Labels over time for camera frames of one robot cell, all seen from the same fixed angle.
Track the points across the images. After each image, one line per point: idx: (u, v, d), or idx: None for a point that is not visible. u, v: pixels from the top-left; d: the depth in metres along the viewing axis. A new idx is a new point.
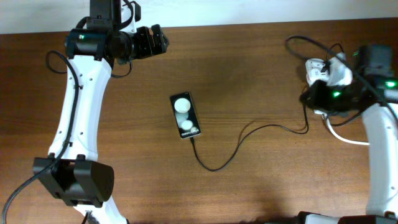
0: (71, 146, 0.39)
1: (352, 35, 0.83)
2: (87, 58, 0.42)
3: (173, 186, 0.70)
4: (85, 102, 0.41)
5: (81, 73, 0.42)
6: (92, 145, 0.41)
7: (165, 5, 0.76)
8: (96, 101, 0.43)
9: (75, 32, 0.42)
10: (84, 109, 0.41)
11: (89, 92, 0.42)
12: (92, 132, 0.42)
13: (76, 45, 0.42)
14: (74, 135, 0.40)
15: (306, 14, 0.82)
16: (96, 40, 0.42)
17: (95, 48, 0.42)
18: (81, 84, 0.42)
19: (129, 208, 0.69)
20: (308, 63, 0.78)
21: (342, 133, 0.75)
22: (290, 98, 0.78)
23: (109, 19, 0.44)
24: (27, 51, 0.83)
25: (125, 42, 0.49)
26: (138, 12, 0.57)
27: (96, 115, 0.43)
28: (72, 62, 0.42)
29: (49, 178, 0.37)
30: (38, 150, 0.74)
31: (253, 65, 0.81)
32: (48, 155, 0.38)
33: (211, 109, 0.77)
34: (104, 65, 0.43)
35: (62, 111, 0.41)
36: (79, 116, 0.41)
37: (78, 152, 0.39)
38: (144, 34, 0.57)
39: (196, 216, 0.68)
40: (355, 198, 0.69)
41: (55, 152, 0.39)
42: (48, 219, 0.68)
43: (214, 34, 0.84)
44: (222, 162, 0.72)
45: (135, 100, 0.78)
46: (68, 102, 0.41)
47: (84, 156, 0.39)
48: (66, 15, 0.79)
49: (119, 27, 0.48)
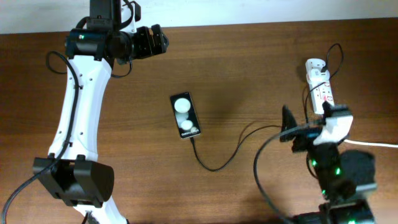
0: (71, 146, 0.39)
1: (352, 35, 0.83)
2: (87, 58, 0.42)
3: (173, 185, 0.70)
4: (85, 103, 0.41)
5: (81, 73, 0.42)
6: (92, 145, 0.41)
7: (165, 5, 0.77)
8: (96, 101, 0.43)
9: (75, 32, 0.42)
10: (84, 109, 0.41)
11: (89, 92, 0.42)
12: (92, 132, 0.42)
13: (76, 45, 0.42)
14: (74, 136, 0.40)
15: (307, 14, 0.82)
16: (96, 40, 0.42)
17: (95, 48, 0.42)
18: (81, 84, 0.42)
19: (129, 208, 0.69)
20: (308, 63, 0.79)
21: None
22: (290, 98, 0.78)
23: (109, 19, 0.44)
24: (27, 50, 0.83)
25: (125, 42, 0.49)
26: (137, 11, 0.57)
27: (96, 115, 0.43)
28: (72, 62, 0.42)
29: (49, 178, 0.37)
30: (38, 149, 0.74)
31: (253, 64, 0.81)
32: (48, 155, 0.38)
33: (212, 108, 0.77)
34: (105, 65, 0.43)
35: (62, 111, 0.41)
36: (79, 116, 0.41)
37: (78, 152, 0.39)
38: (144, 34, 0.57)
39: (196, 216, 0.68)
40: None
41: (55, 152, 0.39)
42: (48, 219, 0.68)
43: (215, 35, 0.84)
44: (222, 162, 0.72)
45: (135, 100, 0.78)
46: (68, 102, 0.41)
47: (84, 156, 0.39)
48: (66, 15, 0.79)
49: (119, 27, 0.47)
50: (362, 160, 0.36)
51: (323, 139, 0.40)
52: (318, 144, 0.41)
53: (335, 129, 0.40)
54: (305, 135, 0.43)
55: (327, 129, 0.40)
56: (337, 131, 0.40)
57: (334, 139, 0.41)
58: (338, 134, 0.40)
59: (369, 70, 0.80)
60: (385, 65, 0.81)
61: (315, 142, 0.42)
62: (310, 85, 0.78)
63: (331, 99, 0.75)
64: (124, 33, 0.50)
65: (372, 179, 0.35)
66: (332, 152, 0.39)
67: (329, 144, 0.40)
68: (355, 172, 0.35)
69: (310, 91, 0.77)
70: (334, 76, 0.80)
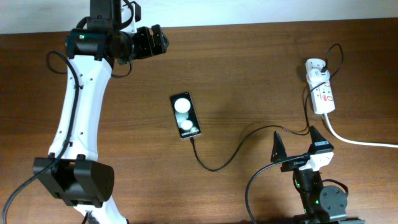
0: (71, 146, 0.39)
1: (352, 35, 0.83)
2: (87, 58, 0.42)
3: (173, 185, 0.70)
4: (86, 103, 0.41)
5: (82, 73, 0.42)
6: (92, 145, 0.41)
7: (165, 5, 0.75)
8: (96, 101, 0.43)
9: (75, 32, 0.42)
10: (84, 109, 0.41)
11: (90, 92, 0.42)
12: (92, 132, 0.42)
13: (76, 45, 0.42)
14: (74, 135, 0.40)
15: (307, 14, 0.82)
16: (96, 40, 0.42)
17: (95, 48, 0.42)
18: (82, 84, 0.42)
19: (129, 208, 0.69)
20: (308, 63, 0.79)
21: (342, 133, 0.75)
22: (290, 98, 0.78)
23: (109, 19, 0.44)
24: (27, 51, 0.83)
25: (125, 42, 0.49)
26: (138, 12, 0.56)
27: (96, 115, 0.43)
28: (72, 62, 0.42)
29: (50, 178, 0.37)
30: (38, 149, 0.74)
31: (252, 65, 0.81)
32: (48, 155, 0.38)
33: (212, 109, 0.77)
34: (105, 65, 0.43)
35: (63, 111, 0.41)
36: (79, 116, 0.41)
37: (78, 152, 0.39)
38: (144, 34, 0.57)
39: (197, 216, 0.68)
40: (355, 198, 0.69)
41: (55, 152, 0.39)
42: (48, 219, 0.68)
43: (215, 35, 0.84)
44: (222, 162, 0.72)
45: (135, 101, 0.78)
46: (68, 102, 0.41)
47: (84, 155, 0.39)
48: (66, 15, 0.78)
49: (120, 27, 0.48)
50: (336, 193, 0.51)
51: (307, 169, 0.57)
52: (303, 171, 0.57)
53: (316, 163, 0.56)
54: (293, 163, 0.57)
55: (309, 163, 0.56)
56: (318, 163, 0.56)
57: (316, 169, 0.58)
58: (319, 163, 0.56)
59: (369, 71, 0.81)
60: (385, 65, 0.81)
61: (300, 168, 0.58)
62: (310, 85, 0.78)
63: (331, 98, 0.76)
64: (124, 33, 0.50)
65: (342, 211, 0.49)
66: (312, 180, 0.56)
67: (312, 173, 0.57)
68: (329, 206, 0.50)
69: (310, 91, 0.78)
70: (334, 76, 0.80)
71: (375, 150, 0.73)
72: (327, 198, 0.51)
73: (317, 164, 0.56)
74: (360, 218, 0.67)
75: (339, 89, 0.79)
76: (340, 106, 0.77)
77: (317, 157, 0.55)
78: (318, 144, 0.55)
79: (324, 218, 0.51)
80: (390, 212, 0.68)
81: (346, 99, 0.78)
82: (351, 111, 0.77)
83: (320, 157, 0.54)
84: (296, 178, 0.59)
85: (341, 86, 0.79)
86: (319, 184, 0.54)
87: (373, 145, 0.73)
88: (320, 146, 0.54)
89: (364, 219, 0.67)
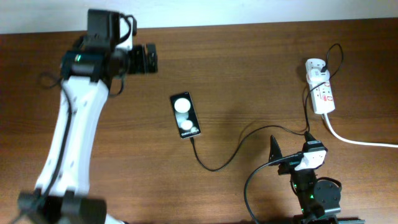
0: (60, 178, 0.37)
1: (352, 35, 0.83)
2: (82, 81, 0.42)
3: (173, 185, 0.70)
4: (77, 131, 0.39)
5: (75, 98, 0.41)
6: (84, 178, 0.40)
7: (165, 4, 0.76)
8: (88, 129, 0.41)
9: (71, 55, 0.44)
10: (75, 137, 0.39)
11: (81, 120, 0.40)
12: (84, 165, 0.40)
13: (72, 66, 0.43)
14: (64, 166, 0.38)
15: (307, 14, 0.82)
16: (92, 63, 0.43)
17: (91, 70, 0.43)
18: (75, 109, 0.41)
19: (129, 208, 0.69)
20: (308, 63, 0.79)
21: (342, 132, 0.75)
22: (290, 98, 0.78)
23: (107, 38, 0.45)
24: (27, 51, 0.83)
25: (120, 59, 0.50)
26: (135, 28, 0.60)
27: (89, 145, 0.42)
28: (67, 87, 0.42)
29: (35, 214, 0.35)
30: (38, 149, 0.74)
31: (252, 64, 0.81)
32: (35, 190, 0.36)
33: (212, 108, 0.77)
34: (101, 89, 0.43)
35: (53, 138, 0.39)
36: (71, 144, 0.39)
37: (67, 185, 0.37)
38: (140, 51, 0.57)
39: (197, 216, 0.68)
40: (355, 198, 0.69)
41: (43, 185, 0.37)
42: None
43: (215, 35, 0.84)
44: (222, 162, 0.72)
45: (135, 100, 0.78)
46: (60, 130, 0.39)
47: (73, 191, 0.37)
48: (66, 15, 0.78)
49: (117, 42, 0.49)
50: (331, 187, 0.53)
51: (302, 168, 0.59)
52: (299, 170, 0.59)
53: (310, 161, 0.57)
54: (289, 163, 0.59)
55: (303, 162, 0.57)
56: (311, 162, 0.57)
57: (311, 170, 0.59)
58: (313, 163, 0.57)
59: (369, 71, 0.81)
60: (385, 65, 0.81)
61: (296, 169, 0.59)
62: (310, 85, 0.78)
63: (331, 98, 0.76)
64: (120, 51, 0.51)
65: (337, 204, 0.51)
66: (308, 180, 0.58)
67: (307, 173, 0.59)
68: (324, 200, 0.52)
69: (310, 91, 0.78)
70: (334, 76, 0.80)
71: (375, 150, 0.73)
72: (321, 192, 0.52)
73: (311, 163, 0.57)
74: (360, 218, 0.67)
75: (339, 89, 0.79)
76: (340, 106, 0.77)
77: (310, 154, 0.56)
78: (310, 142, 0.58)
79: (319, 213, 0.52)
80: (390, 212, 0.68)
81: (346, 98, 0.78)
82: (351, 111, 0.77)
83: (313, 154, 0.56)
84: (293, 181, 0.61)
85: (341, 85, 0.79)
86: (313, 182, 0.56)
87: (373, 145, 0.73)
88: (313, 144, 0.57)
89: (364, 219, 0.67)
